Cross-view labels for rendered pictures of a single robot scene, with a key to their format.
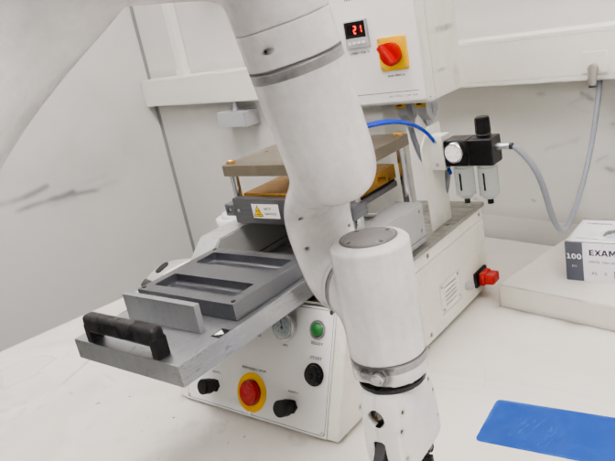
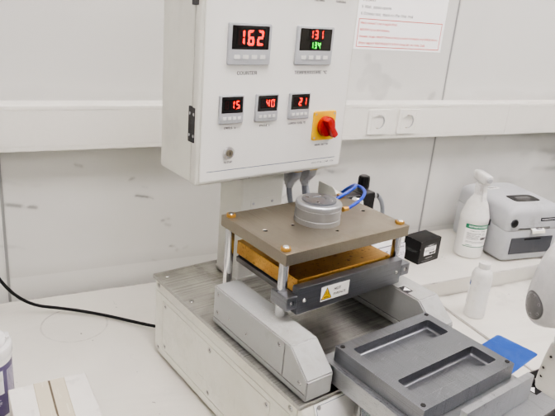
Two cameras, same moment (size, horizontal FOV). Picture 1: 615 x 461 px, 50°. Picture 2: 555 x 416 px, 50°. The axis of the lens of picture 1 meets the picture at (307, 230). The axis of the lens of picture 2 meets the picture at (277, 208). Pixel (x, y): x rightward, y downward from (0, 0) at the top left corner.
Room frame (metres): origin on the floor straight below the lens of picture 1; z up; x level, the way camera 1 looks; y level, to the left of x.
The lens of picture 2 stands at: (1.02, 0.90, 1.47)
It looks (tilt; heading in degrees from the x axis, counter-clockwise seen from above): 20 degrees down; 280
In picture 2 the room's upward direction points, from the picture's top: 5 degrees clockwise
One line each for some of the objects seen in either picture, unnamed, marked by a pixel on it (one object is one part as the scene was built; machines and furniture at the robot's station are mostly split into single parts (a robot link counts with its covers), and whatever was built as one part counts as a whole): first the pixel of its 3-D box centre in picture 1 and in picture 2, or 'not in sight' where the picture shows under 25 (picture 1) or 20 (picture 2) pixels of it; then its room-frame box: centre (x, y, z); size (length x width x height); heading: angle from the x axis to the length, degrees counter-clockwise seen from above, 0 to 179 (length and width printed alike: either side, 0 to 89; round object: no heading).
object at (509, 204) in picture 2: not in sight; (505, 219); (0.63, -0.89, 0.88); 0.25 x 0.20 x 0.17; 122
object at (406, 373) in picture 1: (388, 360); not in sight; (0.64, -0.06, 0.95); 0.09 x 0.08 x 0.03; 143
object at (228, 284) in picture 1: (224, 279); (423, 361); (0.92, 0.13, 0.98); 0.20 x 0.17 x 0.03; 49
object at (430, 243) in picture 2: not in sight; (421, 246); (0.88, -0.69, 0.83); 0.09 x 0.06 x 0.07; 50
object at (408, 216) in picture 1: (371, 250); (392, 295); (0.97, -0.09, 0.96); 0.26 x 0.05 x 0.07; 139
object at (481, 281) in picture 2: not in sight; (479, 289); (0.74, -0.49, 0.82); 0.05 x 0.05 x 0.14
